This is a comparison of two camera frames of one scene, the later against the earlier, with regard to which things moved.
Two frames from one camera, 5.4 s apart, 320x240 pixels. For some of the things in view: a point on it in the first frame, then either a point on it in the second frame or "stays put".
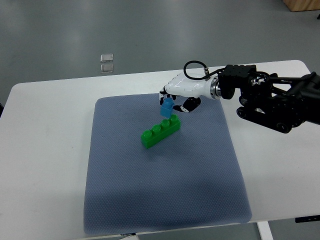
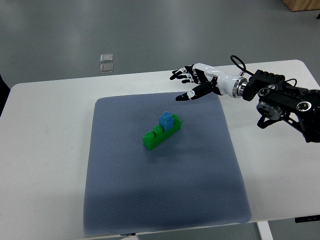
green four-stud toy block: x=160 y=132 stays put
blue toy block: x=166 y=107 -> x=166 y=120
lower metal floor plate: x=106 y=68 stays put
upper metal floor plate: x=108 y=57 stays put
